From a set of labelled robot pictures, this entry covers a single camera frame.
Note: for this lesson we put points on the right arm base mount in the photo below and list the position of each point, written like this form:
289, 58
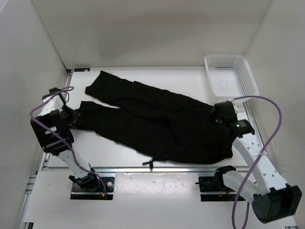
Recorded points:
211, 191

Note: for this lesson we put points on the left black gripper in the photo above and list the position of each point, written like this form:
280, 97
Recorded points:
75, 117

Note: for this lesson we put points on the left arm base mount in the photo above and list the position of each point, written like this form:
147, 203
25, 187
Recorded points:
91, 188

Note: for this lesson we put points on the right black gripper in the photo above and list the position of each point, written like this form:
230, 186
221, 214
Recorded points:
213, 115

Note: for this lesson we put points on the black trousers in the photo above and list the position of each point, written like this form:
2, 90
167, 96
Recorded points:
163, 125

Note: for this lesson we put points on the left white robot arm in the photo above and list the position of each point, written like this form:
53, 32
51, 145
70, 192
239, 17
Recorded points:
52, 122

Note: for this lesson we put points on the white plastic mesh basket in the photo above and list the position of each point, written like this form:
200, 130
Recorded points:
230, 77

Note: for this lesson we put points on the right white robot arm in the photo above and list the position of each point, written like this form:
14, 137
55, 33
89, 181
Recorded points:
266, 191

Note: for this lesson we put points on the aluminium front rail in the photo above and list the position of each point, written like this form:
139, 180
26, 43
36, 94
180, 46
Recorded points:
155, 169

